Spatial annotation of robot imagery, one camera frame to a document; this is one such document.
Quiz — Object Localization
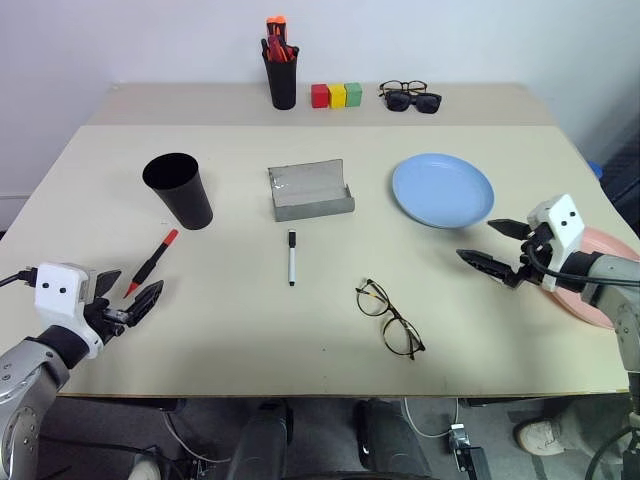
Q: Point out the black metal clamp device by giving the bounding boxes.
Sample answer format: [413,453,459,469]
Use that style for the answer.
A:
[446,423,490,474]

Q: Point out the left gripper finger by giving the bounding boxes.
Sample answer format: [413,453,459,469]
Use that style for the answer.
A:
[94,269,123,303]
[123,279,166,327]

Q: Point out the blue plate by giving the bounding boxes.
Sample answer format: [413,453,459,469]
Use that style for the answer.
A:
[391,152,497,231]

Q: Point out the folded tortoiseshell glasses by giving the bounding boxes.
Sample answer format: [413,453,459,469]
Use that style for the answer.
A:
[377,79,429,99]

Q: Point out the pink plate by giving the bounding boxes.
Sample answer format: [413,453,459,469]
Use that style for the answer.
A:
[546,225,640,332]

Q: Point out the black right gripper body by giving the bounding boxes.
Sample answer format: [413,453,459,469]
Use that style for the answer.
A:
[508,224,557,291]

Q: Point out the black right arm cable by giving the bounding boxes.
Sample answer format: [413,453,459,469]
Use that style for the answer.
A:
[527,243,640,288]

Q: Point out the dark rounded shape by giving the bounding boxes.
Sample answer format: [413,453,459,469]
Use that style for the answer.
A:
[225,398,297,480]
[351,398,434,480]

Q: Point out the open thin tortoiseshell glasses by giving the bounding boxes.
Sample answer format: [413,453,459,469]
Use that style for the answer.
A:
[355,278,427,362]

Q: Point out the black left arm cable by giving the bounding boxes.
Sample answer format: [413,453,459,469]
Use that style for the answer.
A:
[0,268,39,290]

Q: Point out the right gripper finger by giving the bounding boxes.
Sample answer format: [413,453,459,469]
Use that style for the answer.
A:
[486,217,532,242]
[455,248,517,289]

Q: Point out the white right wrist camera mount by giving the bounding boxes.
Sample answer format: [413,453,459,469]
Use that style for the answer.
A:
[526,193,587,293]

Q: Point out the open grey glasses case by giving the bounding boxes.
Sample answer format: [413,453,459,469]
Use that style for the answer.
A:
[266,158,357,223]

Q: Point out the black sunglasses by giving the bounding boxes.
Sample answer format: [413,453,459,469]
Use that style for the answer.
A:
[383,91,444,115]

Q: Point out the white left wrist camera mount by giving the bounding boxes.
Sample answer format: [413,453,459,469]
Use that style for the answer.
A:
[33,262,107,360]

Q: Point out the red tipped black pen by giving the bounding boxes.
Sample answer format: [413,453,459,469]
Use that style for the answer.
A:
[123,228,180,300]

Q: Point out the empty black cup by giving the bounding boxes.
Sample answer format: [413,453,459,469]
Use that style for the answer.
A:
[141,152,216,232]

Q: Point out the white shoe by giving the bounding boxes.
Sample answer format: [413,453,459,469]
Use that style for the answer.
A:
[514,417,572,458]
[129,456,162,480]

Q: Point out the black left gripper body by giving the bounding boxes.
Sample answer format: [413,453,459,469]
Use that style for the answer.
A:
[82,297,133,347]

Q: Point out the black cup holding pens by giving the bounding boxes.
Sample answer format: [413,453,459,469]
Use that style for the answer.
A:
[263,45,301,112]

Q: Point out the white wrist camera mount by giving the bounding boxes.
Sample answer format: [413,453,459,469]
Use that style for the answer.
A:
[526,193,587,293]
[33,262,107,360]

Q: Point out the white marker with black cap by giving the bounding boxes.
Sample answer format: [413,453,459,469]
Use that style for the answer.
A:
[286,228,298,288]

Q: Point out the thin white cable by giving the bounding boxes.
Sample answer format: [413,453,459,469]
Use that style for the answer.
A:
[401,397,462,440]

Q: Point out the dark chair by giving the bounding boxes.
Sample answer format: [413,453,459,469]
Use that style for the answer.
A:
[579,113,640,217]

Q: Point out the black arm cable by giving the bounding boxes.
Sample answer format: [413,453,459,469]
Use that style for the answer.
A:
[527,243,640,288]
[0,268,39,290]

